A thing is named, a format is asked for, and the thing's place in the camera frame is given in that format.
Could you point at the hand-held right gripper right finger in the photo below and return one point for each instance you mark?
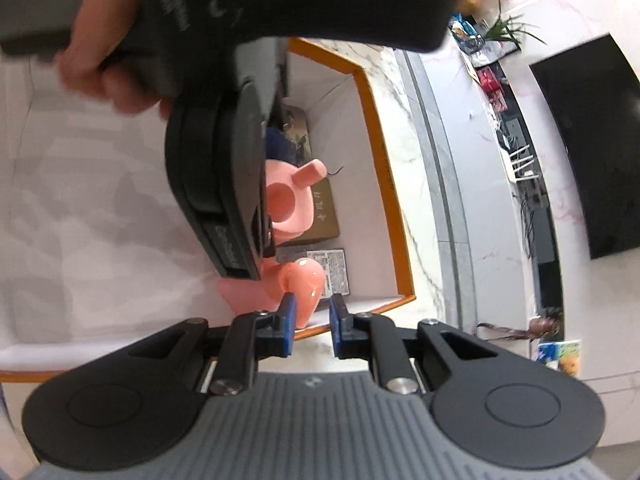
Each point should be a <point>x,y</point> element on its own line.
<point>337,327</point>

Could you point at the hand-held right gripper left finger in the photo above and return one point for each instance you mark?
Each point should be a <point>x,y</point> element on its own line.
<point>287,325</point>

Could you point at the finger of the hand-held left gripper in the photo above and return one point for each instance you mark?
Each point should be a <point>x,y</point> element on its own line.
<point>273,144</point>
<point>268,237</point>

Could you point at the pink pump bottle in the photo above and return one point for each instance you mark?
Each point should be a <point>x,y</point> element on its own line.
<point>305,285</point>

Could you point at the pink spouted container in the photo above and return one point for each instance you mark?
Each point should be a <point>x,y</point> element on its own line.
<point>292,195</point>

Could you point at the grey labelled box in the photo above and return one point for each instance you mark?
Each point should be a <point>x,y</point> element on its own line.
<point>335,270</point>

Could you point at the brown cardboard box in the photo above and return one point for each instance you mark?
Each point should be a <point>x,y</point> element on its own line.
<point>325,215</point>

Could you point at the orange cardboard box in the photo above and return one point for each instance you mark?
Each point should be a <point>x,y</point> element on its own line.
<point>372,240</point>

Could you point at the person's left hand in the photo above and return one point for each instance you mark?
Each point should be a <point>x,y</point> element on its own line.
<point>100,77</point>

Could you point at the blue snack packets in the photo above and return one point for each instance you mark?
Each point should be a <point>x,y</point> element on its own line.
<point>465,32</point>

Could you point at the white marble tv console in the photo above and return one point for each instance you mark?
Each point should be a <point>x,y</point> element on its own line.
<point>490,220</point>

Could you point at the red gift box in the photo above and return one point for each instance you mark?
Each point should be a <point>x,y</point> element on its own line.
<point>489,80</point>
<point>497,102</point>

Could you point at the green plant in glass vase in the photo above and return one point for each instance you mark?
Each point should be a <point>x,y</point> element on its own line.
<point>505,27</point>

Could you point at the brown bottle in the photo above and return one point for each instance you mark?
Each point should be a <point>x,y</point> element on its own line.
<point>547,325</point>

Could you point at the green and blue painting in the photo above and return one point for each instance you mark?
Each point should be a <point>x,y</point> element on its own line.
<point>562,357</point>

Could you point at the white router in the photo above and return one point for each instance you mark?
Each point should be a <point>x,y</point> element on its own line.
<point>520,165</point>

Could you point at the black television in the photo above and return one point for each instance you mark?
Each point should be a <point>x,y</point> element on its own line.
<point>595,145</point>

